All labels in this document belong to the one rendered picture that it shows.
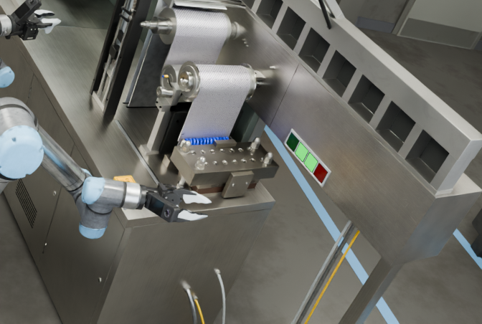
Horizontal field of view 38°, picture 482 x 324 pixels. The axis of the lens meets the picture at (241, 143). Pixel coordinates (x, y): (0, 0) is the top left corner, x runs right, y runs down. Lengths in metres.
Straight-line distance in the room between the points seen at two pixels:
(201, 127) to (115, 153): 0.34
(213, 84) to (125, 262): 0.72
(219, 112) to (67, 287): 0.96
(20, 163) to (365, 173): 1.15
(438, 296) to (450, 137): 2.39
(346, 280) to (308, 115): 1.74
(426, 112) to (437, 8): 6.13
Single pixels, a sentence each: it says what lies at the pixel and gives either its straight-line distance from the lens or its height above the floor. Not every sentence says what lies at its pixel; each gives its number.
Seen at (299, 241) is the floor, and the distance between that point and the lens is 4.16.
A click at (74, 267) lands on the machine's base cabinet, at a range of 2.88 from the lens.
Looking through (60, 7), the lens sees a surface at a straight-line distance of 3.36.
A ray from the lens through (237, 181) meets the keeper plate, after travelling 2.60.
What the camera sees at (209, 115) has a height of 1.14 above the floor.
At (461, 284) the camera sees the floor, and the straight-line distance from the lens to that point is 4.66.
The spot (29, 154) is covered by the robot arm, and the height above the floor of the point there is 1.39.
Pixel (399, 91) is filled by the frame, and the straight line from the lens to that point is 2.25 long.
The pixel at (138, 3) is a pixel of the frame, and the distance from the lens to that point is 2.61.
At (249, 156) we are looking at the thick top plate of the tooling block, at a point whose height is 1.03.
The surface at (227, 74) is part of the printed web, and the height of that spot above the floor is 1.30.
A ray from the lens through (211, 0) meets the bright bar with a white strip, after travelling 2.76.
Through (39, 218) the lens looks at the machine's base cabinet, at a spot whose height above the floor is 0.31.
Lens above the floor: 2.43
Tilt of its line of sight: 31 degrees down
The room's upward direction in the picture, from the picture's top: 24 degrees clockwise
